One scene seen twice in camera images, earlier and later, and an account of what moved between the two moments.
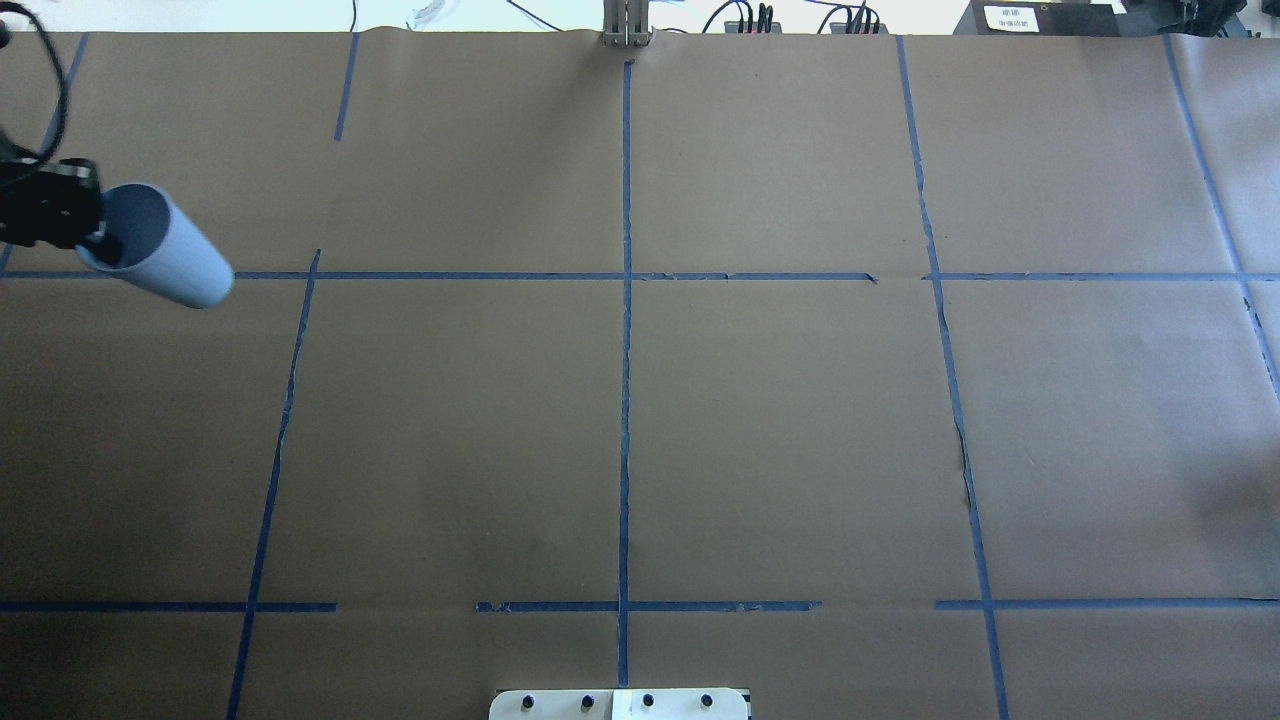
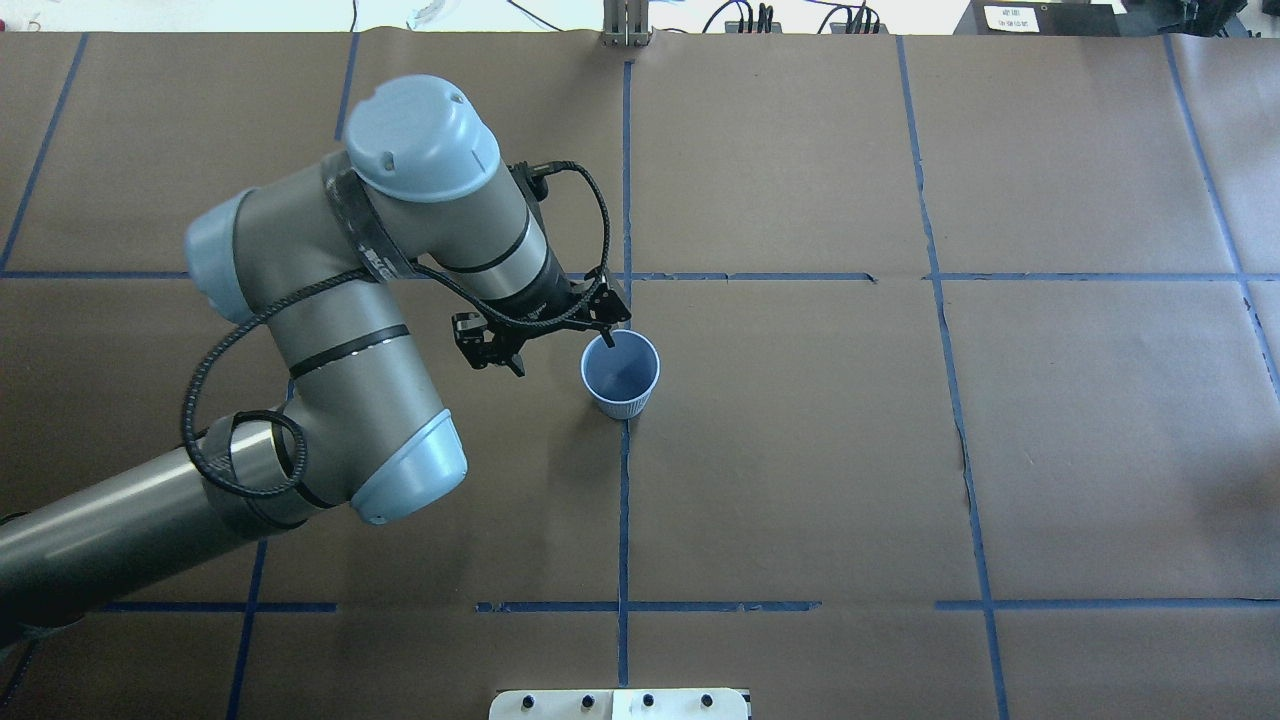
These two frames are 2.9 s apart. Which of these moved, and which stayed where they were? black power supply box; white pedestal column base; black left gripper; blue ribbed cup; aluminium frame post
Moved: blue ribbed cup; black left gripper
Stayed: black power supply box; white pedestal column base; aluminium frame post
